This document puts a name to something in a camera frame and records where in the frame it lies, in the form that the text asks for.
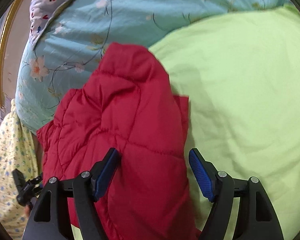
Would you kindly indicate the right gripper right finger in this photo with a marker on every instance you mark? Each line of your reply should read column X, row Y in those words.
column 220, row 189

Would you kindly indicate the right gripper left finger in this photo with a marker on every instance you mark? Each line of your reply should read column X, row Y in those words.
column 88, row 188

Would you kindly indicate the red puffer jacket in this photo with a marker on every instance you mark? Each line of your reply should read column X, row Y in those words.
column 127, row 104

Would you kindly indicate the teal floral quilt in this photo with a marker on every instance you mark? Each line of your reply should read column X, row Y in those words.
column 72, row 45

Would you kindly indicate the light green bed sheet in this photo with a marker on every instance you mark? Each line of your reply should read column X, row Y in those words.
column 241, row 72

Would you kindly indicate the yellow cartoon print blanket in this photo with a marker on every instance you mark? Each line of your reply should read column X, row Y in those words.
column 17, row 151

